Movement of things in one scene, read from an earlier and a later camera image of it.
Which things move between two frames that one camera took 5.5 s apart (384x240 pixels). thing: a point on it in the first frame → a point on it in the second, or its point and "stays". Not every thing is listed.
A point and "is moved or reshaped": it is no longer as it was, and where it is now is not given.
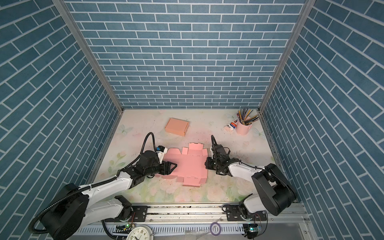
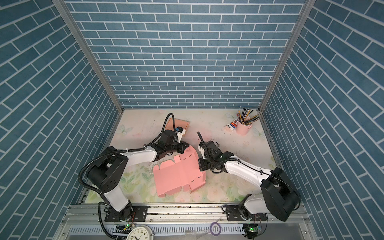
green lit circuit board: x=252 y=230 stays
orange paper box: x=176 y=127 stays
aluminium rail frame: x=206 y=222 stays
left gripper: x=168 y=170 → x=182 y=147
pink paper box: x=191 y=167 is moved or reshaped
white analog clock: x=141 y=232 stays
